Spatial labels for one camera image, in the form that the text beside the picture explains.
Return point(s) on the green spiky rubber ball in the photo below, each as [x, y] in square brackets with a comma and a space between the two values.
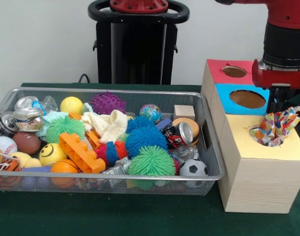
[152, 161]
[64, 127]

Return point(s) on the white baseball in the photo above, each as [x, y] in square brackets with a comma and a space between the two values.
[5, 145]

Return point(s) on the orange toy building brick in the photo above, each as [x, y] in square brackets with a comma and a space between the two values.
[78, 152]

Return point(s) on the wooden box with three holes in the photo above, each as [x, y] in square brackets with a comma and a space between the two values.
[258, 186]

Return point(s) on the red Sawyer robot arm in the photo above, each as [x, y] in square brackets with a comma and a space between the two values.
[285, 34]

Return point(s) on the black pedestal with red base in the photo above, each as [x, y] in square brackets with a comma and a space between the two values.
[140, 49]

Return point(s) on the black and white soccer ball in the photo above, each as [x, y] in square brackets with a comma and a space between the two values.
[194, 168]

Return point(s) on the blue spiky rubber ball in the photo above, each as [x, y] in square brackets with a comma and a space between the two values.
[146, 138]

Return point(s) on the red and blue spiky toy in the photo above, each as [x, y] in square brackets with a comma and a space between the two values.
[111, 152]

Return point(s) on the purple spiky ball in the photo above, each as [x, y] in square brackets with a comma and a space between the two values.
[107, 103]

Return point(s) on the yellow tennis ball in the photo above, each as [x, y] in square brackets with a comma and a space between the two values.
[71, 105]

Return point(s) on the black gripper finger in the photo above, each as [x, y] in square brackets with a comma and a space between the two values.
[282, 100]
[274, 100]

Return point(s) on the shallow metal mesh bin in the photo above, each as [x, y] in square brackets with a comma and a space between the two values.
[212, 162]

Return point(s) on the yellow smiley face ball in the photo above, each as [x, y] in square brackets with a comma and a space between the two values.
[50, 155]

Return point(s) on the polka dot cloth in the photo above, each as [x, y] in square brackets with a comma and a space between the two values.
[275, 127]

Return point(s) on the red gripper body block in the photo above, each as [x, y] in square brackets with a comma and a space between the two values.
[275, 77]

